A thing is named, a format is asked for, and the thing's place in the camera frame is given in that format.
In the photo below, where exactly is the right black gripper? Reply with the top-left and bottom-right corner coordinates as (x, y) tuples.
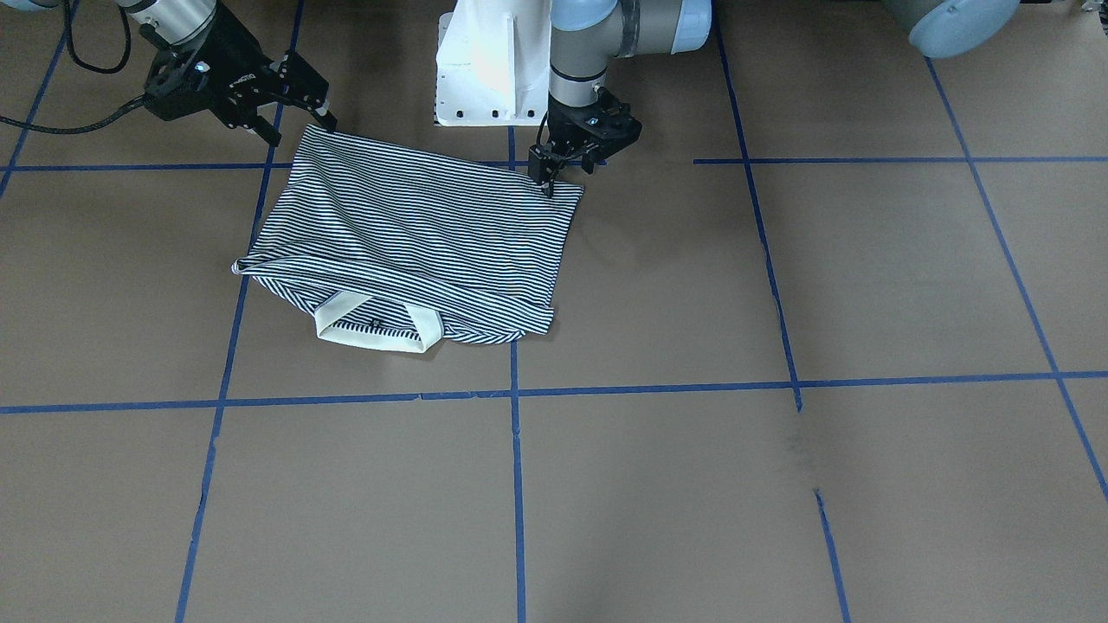
(141, 4), (338, 147)

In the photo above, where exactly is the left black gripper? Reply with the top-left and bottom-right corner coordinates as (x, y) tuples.
(527, 86), (642, 200)

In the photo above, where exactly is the navy white striped polo shirt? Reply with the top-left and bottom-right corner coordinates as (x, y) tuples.
(232, 126), (584, 353)

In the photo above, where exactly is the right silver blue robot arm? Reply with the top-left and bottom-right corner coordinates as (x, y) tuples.
(3, 1), (338, 147)

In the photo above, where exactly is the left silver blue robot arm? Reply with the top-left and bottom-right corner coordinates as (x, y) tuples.
(527, 1), (1019, 197)

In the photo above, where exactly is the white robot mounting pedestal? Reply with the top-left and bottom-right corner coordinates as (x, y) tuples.
(434, 0), (589, 127)

